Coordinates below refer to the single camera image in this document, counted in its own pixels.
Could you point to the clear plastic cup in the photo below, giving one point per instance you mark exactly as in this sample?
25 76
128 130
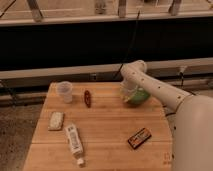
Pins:
64 91

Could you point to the black orange small box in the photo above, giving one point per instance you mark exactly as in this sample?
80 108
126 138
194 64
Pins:
139 138

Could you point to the brown oblong snack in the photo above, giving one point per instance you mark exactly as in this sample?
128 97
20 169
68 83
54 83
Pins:
87 98

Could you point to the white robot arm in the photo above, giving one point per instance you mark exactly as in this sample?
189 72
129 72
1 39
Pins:
192 146

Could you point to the green ceramic bowl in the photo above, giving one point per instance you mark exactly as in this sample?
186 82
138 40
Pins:
139 97

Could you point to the white tube bottle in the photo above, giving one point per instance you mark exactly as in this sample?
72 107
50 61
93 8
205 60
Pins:
75 144

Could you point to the wall power outlet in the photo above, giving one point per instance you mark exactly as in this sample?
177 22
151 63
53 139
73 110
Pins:
182 69

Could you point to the white sponge block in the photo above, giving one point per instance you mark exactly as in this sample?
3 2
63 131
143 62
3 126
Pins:
56 121

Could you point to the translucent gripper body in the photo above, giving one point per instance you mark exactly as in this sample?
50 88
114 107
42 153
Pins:
127 91

